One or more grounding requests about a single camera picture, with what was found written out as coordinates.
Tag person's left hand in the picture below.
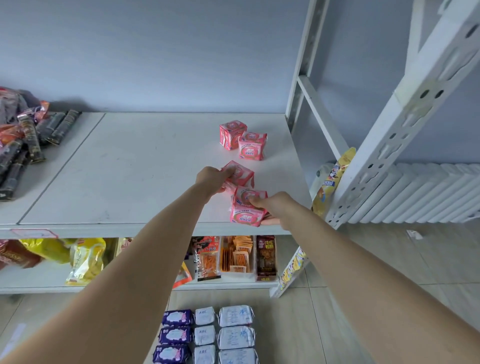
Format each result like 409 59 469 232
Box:
194 166 238 196

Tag person's right hand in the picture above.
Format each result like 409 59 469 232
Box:
248 191 301 230

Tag white metal shelf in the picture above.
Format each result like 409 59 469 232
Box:
0 0 352 295

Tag row of red strip packets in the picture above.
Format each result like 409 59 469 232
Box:
193 236 222 282

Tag orange chip bag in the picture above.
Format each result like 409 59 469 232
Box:
172 260 193 290

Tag long white pad packet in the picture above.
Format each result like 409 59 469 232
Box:
217 304 256 328
216 325 257 350
217 347 260 364

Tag small white ABC packet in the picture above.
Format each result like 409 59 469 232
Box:
193 324 217 347
193 306 217 326

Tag purple pad packet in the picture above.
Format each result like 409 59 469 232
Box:
157 325 193 346
161 309 195 327
152 344 190 364

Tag person's left forearm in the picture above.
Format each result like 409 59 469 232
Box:
0 183 213 364

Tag person's right forearm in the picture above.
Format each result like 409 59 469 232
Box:
279 204 480 364

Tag brown snack box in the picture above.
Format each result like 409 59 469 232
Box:
255 235 278 282

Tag clear box of orange sachets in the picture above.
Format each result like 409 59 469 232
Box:
219 235 257 280

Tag beige snack bag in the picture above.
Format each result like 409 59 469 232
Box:
114 237 134 256

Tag white radiator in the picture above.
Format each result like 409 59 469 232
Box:
346 162 480 225

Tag yellow chip bag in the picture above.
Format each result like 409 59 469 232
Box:
65 238 108 287

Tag plain yellow snack bag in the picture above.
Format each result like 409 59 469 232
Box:
20 238 76 265

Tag row of dark stick packets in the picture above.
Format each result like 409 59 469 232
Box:
0 108 83 202

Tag red bordered paper label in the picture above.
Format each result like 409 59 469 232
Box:
10 228 59 240

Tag heap of purple candy packets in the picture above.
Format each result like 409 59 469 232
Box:
0 100 50 147

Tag pile of red bags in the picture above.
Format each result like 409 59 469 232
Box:
0 239 42 270

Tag row of silver red packets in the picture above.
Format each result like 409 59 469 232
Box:
0 86 38 125

